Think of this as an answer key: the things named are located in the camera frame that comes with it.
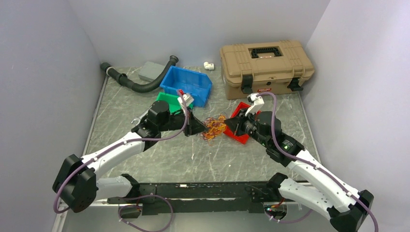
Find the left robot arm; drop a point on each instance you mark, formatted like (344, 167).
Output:
(79, 181)

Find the white pipe elbow fitting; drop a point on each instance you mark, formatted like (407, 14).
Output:
(209, 66)

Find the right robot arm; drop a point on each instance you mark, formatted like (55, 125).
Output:
(343, 205)

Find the blue plastic bin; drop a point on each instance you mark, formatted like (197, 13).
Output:
(195, 83)

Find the red plastic bin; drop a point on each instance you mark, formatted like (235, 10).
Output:
(241, 109)

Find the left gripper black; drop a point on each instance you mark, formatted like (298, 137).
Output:
(194, 125)

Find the tan plastic toolbox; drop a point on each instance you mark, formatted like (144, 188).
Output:
(278, 67)

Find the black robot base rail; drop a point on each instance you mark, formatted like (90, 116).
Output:
(201, 197)

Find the green plastic bin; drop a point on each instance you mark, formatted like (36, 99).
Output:
(172, 102)

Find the silver open-end wrench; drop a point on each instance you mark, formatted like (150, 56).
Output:
(137, 120)

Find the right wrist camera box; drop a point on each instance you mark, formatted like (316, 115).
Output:
(257, 103)

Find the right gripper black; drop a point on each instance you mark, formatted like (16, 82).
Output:
(237, 123)

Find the grey rectangular block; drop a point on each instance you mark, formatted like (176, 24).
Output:
(150, 71)

